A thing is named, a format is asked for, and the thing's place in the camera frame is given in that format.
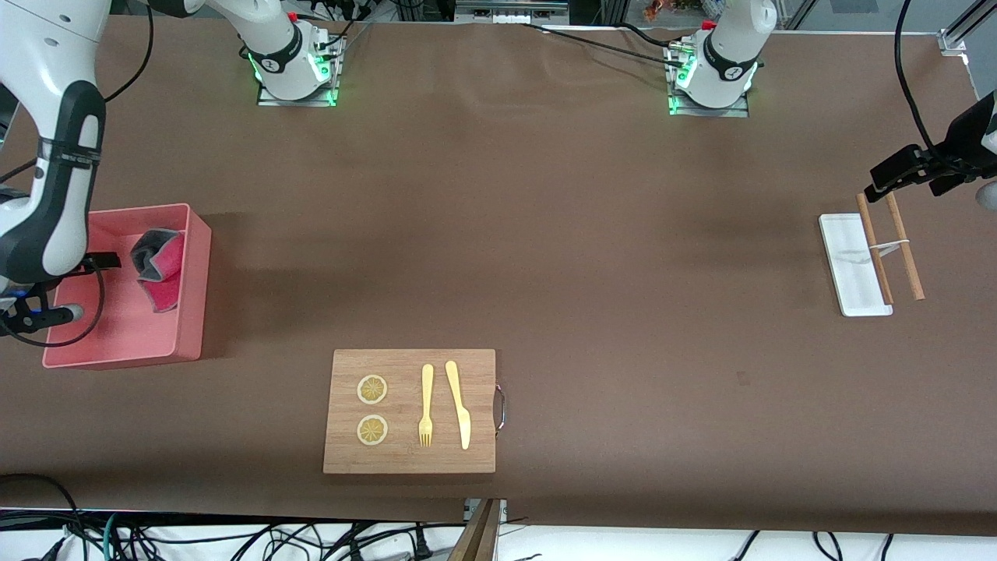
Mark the white band on rods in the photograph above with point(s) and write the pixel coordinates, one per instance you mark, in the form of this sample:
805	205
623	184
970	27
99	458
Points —
889	245

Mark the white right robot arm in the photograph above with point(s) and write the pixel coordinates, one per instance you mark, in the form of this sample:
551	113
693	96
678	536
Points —
47	47

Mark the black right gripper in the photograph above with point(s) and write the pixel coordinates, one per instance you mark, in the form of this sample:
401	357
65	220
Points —
107	260

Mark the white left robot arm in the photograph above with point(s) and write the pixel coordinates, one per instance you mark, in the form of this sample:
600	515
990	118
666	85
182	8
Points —
732	47

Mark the brown wooden rod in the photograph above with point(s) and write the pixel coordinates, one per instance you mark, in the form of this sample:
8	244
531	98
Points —
874	241
903	241

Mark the pink plastic bin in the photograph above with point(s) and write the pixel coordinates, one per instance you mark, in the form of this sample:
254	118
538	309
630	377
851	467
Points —
132	335

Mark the grey power strip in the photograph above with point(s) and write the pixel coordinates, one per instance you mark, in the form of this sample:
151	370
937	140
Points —
510	11

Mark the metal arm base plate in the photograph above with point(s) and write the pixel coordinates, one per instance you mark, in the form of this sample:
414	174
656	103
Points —
269	100
685	111

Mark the wooden cutting board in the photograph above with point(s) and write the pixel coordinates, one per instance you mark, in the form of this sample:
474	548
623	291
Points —
413	413

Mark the pink and grey cloth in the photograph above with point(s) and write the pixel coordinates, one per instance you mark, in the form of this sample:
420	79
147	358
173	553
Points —
160	269

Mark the yellow plastic fork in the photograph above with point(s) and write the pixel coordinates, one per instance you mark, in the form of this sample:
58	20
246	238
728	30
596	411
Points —
426	405

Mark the wooden plank edge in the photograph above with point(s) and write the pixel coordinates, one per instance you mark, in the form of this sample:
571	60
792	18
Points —
479	538

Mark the white rectangular tray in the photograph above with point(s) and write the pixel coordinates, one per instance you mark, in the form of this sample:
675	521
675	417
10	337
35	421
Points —
849	265

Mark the yellow plastic knife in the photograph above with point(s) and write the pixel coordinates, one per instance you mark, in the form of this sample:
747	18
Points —
458	405

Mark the lemon slice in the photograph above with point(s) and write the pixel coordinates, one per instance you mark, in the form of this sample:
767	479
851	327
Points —
372	430
372	389

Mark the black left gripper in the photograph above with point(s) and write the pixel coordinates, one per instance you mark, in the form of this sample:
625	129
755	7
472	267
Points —
963	135

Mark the aluminium frame profile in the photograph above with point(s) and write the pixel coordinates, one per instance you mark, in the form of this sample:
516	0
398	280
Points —
966	27

